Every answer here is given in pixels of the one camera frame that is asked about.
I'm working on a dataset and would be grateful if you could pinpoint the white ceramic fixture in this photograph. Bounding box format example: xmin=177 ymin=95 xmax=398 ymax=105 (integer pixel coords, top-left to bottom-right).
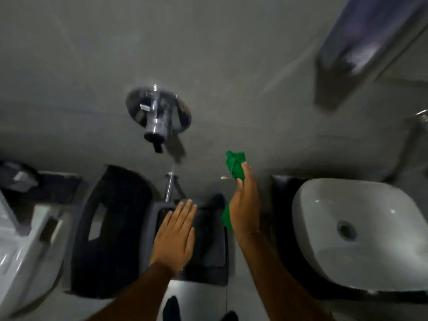
xmin=0 ymin=190 xmax=69 ymax=319

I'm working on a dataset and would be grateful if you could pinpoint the green cleaning cloth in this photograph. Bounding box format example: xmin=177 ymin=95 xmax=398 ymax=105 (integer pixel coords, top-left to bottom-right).
xmin=221 ymin=150 xmax=247 ymax=231

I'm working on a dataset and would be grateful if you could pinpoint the chrome wall flush valve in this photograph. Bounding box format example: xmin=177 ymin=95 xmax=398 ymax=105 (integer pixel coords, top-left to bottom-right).
xmin=126 ymin=84 xmax=192 ymax=154

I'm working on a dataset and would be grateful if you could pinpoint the chrome flush pipe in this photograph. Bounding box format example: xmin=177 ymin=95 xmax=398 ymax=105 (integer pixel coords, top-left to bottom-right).
xmin=165 ymin=172 xmax=180 ymax=202

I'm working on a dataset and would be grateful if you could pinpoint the white sink basin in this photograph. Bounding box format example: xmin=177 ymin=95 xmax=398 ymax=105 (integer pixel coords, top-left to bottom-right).
xmin=292 ymin=178 xmax=428 ymax=292

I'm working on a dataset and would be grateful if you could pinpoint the person's right hand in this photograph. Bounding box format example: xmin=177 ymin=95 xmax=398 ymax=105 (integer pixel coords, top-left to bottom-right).
xmin=229 ymin=162 xmax=262 ymax=238

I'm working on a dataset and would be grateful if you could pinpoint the person's right forearm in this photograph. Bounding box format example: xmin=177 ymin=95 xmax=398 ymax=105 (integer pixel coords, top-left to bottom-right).
xmin=237 ymin=232 xmax=335 ymax=321

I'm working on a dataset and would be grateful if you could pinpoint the black shelf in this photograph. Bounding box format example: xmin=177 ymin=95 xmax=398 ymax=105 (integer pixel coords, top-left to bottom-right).
xmin=0 ymin=160 xmax=82 ymax=206

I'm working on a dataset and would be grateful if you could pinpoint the steel wall dispenser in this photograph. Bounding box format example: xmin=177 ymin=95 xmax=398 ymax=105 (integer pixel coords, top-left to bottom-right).
xmin=314 ymin=0 xmax=428 ymax=113

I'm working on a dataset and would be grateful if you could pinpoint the person's left forearm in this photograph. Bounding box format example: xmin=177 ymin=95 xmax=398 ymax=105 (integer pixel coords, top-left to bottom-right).
xmin=85 ymin=261 xmax=177 ymax=321

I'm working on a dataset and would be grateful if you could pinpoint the chrome sink faucet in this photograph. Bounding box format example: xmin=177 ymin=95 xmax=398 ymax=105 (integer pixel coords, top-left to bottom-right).
xmin=383 ymin=109 xmax=428 ymax=184

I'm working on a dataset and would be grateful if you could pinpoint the chrome sink drain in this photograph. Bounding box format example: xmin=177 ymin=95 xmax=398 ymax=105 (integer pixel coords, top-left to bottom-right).
xmin=337 ymin=220 xmax=358 ymax=242

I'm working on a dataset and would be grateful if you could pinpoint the black toilet seat lid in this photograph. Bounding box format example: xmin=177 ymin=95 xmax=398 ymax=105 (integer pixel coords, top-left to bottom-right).
xmin=68 ymin=165 xmax=155 ymax=299

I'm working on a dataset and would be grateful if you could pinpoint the person's left hand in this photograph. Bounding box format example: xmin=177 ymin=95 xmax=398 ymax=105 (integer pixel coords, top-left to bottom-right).
xmin=149 ymin=199 xmax=198 ymax=275

